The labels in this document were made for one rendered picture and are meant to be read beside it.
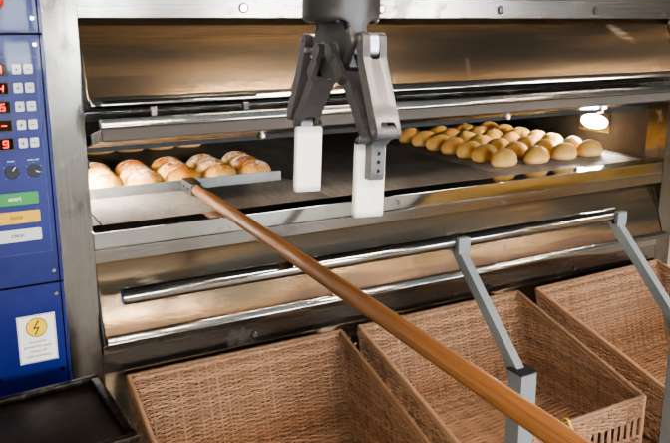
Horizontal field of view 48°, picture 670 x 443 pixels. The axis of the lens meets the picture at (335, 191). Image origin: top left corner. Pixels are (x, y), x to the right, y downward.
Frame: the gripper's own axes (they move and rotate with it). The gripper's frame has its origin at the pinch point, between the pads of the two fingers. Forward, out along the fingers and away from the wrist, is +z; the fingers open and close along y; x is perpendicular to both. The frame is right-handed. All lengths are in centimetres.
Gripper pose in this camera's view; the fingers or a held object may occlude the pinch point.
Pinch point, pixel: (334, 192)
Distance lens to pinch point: 75.2
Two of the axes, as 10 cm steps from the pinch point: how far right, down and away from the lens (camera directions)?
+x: 9.0, -0.5, 4.4
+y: 4.4, 1.7, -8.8
